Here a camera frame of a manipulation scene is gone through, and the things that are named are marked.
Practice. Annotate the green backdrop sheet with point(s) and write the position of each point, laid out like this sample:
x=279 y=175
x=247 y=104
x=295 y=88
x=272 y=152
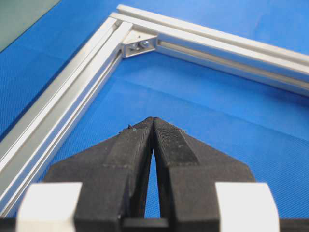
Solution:
x=16 y=16

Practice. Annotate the aluminium extrusion frame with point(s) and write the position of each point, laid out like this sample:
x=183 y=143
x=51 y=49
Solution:
x=39 y=133

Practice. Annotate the blue table mat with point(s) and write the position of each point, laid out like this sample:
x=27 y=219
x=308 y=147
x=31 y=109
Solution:
x=265 y=127

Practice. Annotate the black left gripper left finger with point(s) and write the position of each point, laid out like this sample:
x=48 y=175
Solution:
x=114 y=174

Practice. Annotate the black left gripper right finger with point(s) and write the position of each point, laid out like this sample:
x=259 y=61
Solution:
x=187 y=170

